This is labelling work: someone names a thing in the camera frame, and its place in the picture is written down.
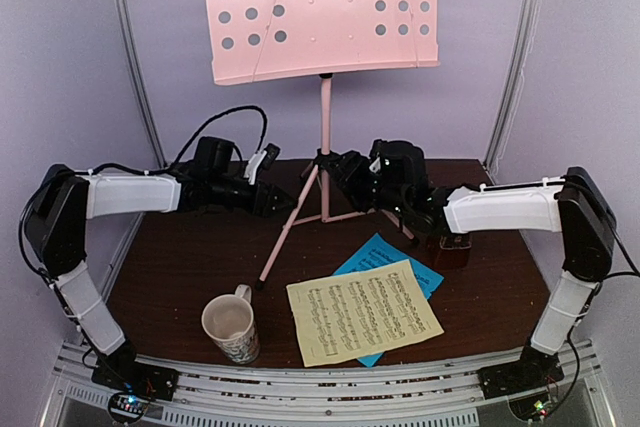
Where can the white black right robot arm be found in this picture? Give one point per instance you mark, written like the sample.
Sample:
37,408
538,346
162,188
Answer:
393,178

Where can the aluminium corner post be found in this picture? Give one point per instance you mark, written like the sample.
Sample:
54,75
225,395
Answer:
512,89
137,81

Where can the left round circuit board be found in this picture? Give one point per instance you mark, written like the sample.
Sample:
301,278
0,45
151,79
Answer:
127,408

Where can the yellow sheet music page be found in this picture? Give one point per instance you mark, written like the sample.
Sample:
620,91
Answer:
313,322

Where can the dark red wooden metronome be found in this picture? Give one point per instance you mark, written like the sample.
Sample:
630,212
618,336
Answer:
448,252

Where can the round circuit board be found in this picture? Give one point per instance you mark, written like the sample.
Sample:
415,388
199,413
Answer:
127,408
532,408

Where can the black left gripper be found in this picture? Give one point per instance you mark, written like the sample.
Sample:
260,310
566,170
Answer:
264,208

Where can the blue sheet music page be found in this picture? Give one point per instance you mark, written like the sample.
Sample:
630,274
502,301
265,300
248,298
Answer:
385,257

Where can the white patterned ceramic mug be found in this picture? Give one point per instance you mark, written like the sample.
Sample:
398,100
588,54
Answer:
229,321

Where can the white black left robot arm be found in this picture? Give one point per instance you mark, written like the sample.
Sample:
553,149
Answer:
55,225

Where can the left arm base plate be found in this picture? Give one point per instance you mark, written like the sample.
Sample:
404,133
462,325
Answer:
155,383

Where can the right aluminium corner post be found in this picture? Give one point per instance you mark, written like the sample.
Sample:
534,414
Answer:
512,89

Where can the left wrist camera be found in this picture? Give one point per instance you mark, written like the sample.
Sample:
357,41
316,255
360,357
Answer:
261,160

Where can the left aluminium corner post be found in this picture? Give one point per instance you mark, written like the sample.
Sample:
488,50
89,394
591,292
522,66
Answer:
137,81

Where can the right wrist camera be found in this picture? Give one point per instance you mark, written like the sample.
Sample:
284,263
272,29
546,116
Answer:
377,157

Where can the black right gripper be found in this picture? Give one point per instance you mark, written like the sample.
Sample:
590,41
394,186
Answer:
360,179

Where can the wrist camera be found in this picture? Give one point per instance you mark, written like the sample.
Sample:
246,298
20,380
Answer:
261,160
377,157

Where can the right round circuit board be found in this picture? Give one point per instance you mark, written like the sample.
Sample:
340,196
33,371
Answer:
532,408

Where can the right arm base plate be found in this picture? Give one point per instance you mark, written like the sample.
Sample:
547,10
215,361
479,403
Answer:
515,377

